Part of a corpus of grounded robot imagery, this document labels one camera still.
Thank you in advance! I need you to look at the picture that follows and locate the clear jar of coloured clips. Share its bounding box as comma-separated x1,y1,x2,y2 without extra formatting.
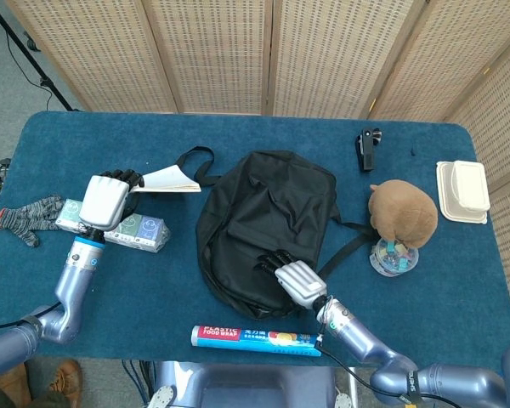
368,237,420,278

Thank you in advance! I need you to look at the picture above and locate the brown plush toy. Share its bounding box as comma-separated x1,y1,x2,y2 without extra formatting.
367,178,439,250

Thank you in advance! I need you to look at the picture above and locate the wrapped tissue multipack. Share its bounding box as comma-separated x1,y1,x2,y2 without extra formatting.
54,198,171,254

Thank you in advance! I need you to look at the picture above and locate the grey knit glove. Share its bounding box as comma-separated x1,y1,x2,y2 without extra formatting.
0,195,65,249

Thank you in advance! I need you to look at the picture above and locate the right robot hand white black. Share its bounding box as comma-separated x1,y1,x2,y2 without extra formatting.
253,248,329,311

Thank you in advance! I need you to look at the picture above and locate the blue plastic food wrap roll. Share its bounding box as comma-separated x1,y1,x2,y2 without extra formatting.
190,325,324,358

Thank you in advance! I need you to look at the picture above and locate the blue tablecloth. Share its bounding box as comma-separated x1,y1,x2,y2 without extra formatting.
0,110,510,369

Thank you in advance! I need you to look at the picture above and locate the black tripod stand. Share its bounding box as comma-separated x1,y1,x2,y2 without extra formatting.
0,0,82,112

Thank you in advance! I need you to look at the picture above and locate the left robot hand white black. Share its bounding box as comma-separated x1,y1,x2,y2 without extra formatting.
76,168,146,240

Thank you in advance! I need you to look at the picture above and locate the beige lidded food container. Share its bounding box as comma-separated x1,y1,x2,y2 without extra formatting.
435,160,491,225

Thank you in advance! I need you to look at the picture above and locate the blue-grey robot torso base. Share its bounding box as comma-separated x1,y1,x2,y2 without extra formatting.
146,360,354,408

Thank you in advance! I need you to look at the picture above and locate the white spiral notebook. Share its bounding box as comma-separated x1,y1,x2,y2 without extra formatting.
131,164,202,195

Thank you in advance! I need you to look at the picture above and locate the black clip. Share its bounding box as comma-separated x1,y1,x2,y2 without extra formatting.
355,127,383,173

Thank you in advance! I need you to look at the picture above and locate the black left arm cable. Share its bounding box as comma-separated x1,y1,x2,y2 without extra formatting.
0,302,65,332

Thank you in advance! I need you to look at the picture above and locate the black backpack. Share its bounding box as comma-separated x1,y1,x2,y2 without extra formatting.
174,146,377,320

